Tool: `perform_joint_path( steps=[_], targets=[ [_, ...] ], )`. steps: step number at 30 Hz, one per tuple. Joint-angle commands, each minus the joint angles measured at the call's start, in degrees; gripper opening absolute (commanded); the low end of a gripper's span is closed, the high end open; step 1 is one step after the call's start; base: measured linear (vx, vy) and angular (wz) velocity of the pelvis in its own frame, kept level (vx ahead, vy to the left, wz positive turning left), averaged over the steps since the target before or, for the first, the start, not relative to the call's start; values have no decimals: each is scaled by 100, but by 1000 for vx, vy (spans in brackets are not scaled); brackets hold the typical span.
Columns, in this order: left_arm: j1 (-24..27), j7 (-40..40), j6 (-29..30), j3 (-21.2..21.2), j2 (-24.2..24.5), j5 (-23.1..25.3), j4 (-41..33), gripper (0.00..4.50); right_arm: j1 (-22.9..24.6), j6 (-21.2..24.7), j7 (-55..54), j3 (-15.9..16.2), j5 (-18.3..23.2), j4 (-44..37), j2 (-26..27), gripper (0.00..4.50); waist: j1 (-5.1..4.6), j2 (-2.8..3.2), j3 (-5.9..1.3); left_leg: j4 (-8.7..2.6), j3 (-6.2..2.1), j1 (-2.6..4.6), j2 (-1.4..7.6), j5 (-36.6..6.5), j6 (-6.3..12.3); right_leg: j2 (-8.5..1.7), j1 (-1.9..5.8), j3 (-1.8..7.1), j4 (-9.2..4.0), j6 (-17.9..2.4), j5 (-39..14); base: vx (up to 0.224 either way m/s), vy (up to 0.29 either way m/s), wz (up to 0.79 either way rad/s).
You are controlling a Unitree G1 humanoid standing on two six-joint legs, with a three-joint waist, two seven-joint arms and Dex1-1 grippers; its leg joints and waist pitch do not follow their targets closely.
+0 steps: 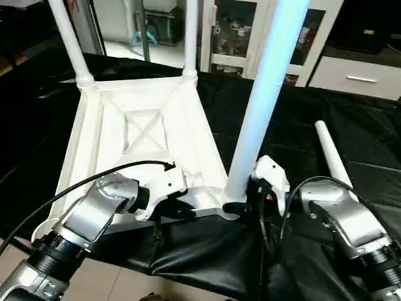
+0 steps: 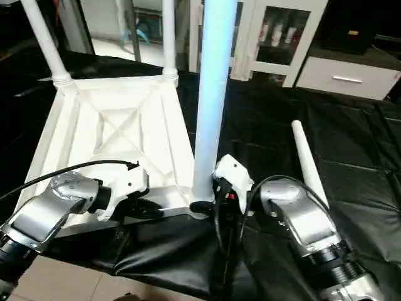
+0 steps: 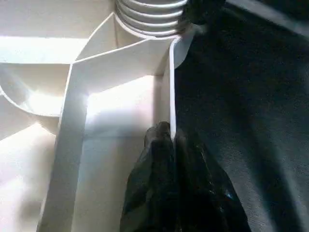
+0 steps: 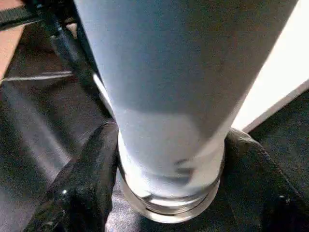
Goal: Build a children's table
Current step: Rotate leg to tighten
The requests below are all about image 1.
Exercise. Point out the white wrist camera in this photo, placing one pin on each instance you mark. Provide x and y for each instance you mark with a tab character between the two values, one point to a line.
270	170
166	182

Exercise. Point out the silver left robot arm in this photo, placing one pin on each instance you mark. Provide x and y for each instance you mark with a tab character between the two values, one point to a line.
94	210

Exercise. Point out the black table mat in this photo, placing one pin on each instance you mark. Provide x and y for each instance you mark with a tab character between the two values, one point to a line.
200	263

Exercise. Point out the white plastic table leg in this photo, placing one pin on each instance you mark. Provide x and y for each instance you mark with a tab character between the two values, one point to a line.
269	75
190	37
329	147
69	44

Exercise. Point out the black case with yellow label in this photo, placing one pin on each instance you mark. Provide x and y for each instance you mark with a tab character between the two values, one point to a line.
366	28

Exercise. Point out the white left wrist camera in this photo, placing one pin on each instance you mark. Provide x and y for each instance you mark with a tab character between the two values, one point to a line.
166	182

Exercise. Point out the white drawer unit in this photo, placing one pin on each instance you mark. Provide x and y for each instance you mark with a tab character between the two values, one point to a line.
357	78

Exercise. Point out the white glass door cabinet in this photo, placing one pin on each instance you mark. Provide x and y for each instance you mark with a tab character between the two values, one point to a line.
232	34

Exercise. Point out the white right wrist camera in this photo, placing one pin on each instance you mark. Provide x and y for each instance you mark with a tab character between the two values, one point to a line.
270	170

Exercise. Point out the white plastic table top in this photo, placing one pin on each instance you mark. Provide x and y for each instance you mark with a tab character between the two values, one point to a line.
144	125

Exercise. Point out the turquoise plastic stand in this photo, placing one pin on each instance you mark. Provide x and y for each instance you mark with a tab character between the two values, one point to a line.
143	39

